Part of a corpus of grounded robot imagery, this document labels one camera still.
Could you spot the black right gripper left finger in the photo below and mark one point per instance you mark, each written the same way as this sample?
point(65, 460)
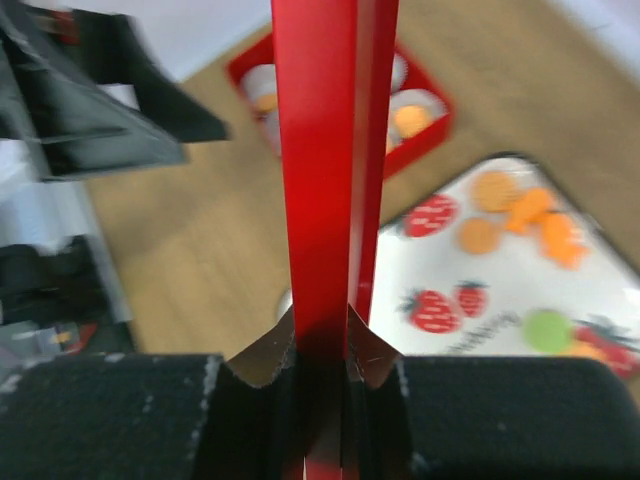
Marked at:
point(155, 416)

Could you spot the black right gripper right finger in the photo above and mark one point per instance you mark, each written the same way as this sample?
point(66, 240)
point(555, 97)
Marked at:
point(448, 417)

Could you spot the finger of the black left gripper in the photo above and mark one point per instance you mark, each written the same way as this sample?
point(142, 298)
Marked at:
point(70, 126)
point(111, 52)

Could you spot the orange round cookie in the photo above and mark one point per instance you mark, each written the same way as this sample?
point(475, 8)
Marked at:
point(478, 236)
point(410, 120)
point(266, 103)
point(494, 191)

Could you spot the red box lid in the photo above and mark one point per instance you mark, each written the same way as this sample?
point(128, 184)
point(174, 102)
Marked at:
point(334, 66)

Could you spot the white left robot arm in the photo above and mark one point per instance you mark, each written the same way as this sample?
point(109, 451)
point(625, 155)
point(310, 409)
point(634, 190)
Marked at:
point(60, 293)

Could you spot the green round cookie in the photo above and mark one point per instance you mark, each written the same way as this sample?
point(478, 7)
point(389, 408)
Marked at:
point(547, 331)

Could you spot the white strawberry print tray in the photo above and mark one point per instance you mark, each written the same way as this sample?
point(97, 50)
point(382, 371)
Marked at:
point(432, 298)

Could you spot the orange fish shaped cookie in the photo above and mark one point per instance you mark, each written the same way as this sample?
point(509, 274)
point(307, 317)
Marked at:
point(559, 240)

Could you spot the orange flower cookie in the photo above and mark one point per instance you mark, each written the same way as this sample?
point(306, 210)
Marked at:
point(528, 207)

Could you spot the red compartment cookie box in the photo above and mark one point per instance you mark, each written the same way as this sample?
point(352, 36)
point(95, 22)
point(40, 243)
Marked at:
point(253, 74)

